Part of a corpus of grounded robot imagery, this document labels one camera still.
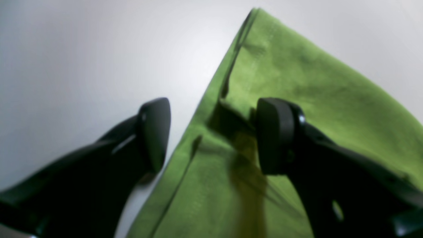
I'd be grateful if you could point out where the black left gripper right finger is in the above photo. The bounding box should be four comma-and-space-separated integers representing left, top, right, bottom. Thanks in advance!
256, 98, 423, 238

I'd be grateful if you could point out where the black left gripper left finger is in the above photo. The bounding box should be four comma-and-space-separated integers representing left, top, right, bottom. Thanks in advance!
0, 98, 171, 238

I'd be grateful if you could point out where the green T-shirt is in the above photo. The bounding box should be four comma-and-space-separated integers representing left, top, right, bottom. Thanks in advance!
127, 9, 422, 238

